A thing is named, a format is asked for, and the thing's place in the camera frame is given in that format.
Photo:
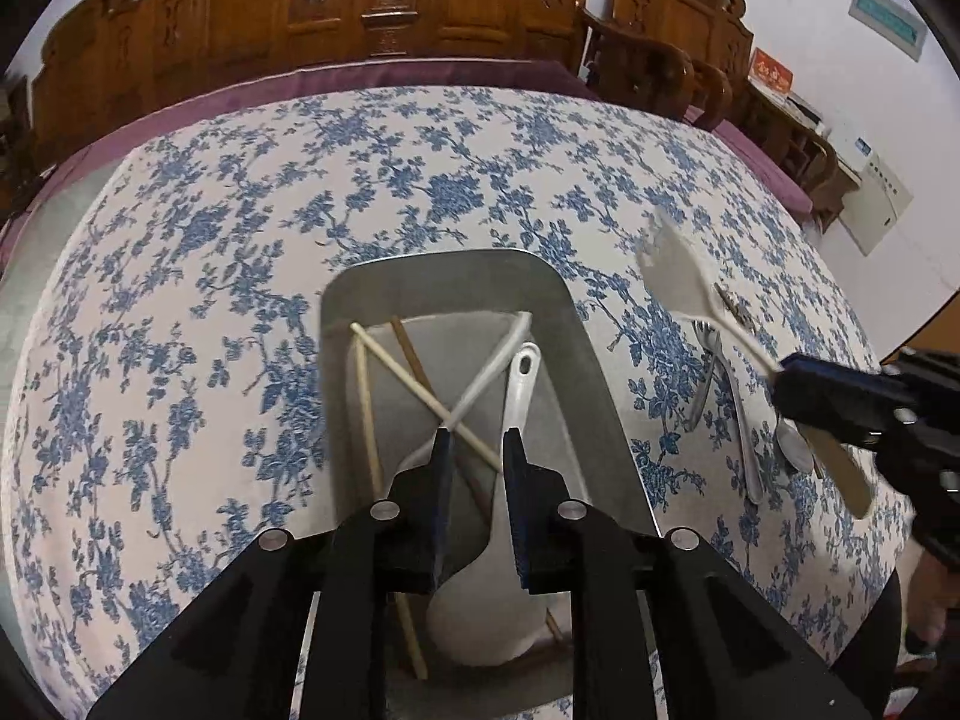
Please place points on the large white plastic ladle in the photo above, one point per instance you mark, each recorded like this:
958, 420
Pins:
480, 615

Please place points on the grey wall electrical panel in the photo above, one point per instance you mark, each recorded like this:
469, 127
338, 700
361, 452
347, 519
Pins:
885, 19

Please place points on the carved wooden armchair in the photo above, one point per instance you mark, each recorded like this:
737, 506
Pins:
675, 22

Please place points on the person's right hand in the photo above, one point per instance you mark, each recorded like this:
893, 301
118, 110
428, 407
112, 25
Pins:
934, 592

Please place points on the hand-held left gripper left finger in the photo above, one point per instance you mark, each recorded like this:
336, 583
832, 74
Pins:
442, 495

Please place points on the red gift box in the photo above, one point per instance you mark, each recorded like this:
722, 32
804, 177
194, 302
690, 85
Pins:
772, 71

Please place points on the light wooden chopstick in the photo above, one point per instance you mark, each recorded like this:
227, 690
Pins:
405, 379
367, 420

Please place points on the purple armchair cushion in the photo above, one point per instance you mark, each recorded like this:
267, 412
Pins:
765, 165

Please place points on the white panel heater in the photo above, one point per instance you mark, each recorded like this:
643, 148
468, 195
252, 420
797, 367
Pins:
877, 202

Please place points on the metal fork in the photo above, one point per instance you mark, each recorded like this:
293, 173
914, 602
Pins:
705, 382
746, 450

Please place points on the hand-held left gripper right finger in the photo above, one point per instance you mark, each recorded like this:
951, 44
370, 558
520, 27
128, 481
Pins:
517, 495

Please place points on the blue floral tablecloth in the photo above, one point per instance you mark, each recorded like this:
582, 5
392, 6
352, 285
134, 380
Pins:
225, 315

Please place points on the carved wooden sofa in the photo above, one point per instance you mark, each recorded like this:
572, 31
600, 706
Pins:
300, 7

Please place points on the glass topped table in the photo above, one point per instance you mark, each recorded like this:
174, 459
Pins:
37, 255

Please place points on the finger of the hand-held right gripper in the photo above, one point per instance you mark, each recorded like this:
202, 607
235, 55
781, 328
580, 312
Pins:
832, 424
840, 386

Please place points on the metal spoon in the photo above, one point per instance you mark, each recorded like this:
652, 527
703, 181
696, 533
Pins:
795, 450

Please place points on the dark brown chopstick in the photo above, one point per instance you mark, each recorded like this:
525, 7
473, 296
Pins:
411, 360

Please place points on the wooden spoon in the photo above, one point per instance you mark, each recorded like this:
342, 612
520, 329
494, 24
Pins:
686, 270

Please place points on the rectangular metal tray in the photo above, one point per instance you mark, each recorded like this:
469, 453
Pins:
592, 405

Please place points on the wooden side table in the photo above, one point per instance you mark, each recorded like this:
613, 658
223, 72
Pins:
787, 135

